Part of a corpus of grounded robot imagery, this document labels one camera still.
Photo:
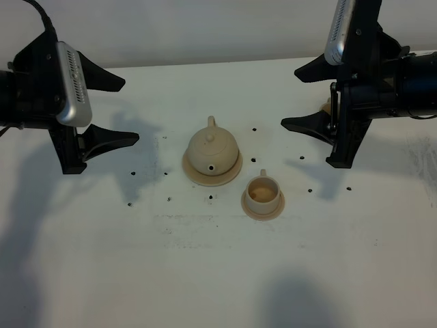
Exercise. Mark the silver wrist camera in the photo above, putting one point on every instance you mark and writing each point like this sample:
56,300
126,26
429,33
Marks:
76,111
338,33

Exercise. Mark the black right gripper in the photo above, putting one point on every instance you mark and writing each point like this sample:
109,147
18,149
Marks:
361,83

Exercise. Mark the beige teacup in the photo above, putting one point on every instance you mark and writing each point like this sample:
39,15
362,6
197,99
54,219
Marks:
263,188
326,107

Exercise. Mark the near beige cup saucer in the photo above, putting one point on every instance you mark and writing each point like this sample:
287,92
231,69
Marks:
262,211

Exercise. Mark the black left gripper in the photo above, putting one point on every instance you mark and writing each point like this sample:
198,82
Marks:
35,95

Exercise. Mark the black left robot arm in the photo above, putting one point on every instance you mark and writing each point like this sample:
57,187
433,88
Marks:
46,87

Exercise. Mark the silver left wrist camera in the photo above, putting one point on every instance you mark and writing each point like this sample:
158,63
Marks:
76,111

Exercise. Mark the beige ceramic teapot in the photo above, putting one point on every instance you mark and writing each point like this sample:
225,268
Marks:
212,150

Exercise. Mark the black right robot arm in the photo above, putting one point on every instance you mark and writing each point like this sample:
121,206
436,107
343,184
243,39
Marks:
414,95

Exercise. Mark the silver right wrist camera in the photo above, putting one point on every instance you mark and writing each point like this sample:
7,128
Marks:
338,33

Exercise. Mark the beige teapot saucer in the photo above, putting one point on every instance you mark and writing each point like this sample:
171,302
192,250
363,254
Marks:
211,181

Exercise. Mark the far beige teacup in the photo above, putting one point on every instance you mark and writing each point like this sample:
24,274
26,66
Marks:
326,107

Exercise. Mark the near beige teacup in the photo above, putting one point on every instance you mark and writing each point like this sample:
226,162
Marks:
263,188

